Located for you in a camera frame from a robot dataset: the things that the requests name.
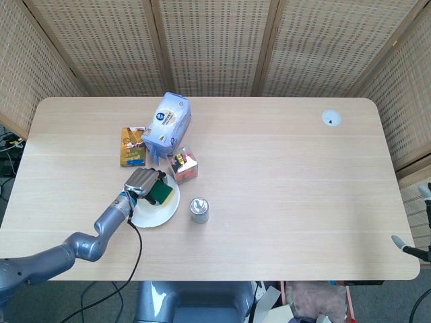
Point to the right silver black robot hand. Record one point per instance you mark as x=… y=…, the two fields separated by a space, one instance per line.
x=415 y=250

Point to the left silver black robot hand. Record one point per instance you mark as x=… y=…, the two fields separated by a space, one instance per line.
x=141 y=181

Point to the green yellow sponge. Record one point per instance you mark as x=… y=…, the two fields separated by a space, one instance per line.
x=161 y=193

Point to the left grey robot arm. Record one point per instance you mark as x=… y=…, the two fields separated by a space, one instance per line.
x=84 y=245

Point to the orange yellow carton box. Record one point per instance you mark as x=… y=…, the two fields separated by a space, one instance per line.
x=132 y=148

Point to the white round plate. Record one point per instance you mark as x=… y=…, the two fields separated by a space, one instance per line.
x=153 y=217

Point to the clear plastic box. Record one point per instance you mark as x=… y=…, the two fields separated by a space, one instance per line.
x=184 y=168

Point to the blue white tissue pack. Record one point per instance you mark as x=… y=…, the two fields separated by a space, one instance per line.
x=168 y=124

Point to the silver metal can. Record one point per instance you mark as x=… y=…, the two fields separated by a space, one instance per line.
x=199 y=210

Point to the pink plastic bag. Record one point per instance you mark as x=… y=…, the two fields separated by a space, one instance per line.
x=316 y=299

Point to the grey blue robot torso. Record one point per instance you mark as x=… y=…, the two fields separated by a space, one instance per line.
x=202 y=303

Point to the bamboo screen panel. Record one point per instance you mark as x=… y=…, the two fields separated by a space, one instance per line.
x=323 y=43
x=30 y=67
x=404 y=111
x=101 y=43
x=215 y=43

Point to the white cardboard sheet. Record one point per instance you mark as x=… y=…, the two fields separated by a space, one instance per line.
x=272 y=309

